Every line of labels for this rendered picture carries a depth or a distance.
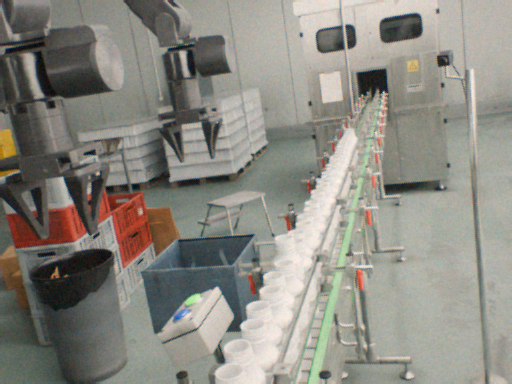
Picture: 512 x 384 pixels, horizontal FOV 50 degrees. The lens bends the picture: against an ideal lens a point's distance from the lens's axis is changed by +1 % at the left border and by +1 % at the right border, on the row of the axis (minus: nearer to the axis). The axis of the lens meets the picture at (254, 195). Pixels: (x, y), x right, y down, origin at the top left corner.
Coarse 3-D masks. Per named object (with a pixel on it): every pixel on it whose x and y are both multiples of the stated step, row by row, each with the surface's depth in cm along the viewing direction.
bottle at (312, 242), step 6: (300, 222) 124; (306, 222) 123; (300, 228) 121; (306, 228) 120; (306, 234) 121; (312, 234) 122; (312, 240) 121; (312, 246) 120; (318, 246) 122; (318, 264) 122; (318, 270) 122; (318, 276) 122; (318, 282) 122; (318, 288) 123
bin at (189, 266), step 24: (192, 240) 201; (216, 240) 198; (240, 240) 196; (168, 264) 192; (192, 264) 203; (216, 264) 201; (240, 264) 171; (264, 264) 168; (168, 288) 173; (192, 288) 171; (240, 288) 170; (168, 312) 175; (240, 312) 169
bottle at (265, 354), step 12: (252, 324) 79; (264, 324) 77; (252, 336) 76; (264, 336) 77; (252, 348) 77; (264, 348) 77; (276, 348) 79; (264, 360) 76; (276, 360) 77; (264, 372) 76
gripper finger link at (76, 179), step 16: (48, 160) 57; (32, 176) 58; (48, 176) 58; (64, 176) 57; (80, 176) 57; (96, 176) 62; (80, 192) 58; (96, 192) 62; (80, 208) 59; (96, 208) 62; (96, 224) 62
